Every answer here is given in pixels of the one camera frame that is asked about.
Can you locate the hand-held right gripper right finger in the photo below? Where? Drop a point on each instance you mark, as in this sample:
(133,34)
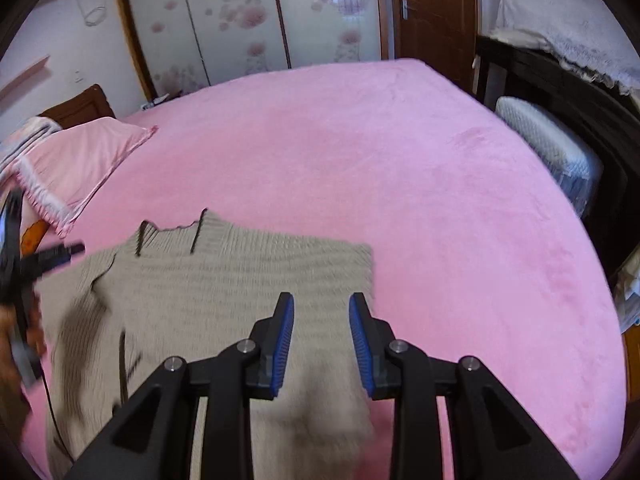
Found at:
(361,345)

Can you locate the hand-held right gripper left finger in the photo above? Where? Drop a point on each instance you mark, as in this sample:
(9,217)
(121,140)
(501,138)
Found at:
(284,340)

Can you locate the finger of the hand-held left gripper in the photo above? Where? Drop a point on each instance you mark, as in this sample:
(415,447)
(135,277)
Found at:
(55,256)

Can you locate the beige knit sweater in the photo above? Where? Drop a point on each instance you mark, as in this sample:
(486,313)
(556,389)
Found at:
(200,285)

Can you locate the person's left hand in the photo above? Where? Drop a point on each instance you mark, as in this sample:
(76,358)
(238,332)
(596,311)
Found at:
(36,327)

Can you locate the pink ruffled pillow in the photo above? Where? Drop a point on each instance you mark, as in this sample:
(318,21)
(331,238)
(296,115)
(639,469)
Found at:
(85,160)

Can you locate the striped pink white pillow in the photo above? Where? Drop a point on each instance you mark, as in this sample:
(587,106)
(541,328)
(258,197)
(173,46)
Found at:
(25,140)

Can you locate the brown wooden headboard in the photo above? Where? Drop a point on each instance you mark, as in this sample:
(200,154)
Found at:
(85,105)

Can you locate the pink fleece bed blanket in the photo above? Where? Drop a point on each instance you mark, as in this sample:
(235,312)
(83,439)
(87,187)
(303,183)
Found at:
(375,185)

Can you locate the beige hanging cloth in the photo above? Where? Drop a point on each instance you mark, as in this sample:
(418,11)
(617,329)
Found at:
(627,290)

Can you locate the white covered piano stool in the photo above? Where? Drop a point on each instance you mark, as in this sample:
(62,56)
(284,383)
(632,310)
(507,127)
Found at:
(545,135)

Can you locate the floral sliding door wardrobe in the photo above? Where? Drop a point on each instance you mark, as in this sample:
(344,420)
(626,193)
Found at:
(240,10)

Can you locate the brown wooden door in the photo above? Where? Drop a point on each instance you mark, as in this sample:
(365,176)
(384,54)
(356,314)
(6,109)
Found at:
(440,25)

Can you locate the black piano with lace cover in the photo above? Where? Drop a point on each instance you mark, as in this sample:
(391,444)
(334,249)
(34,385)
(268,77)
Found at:
(560,25)

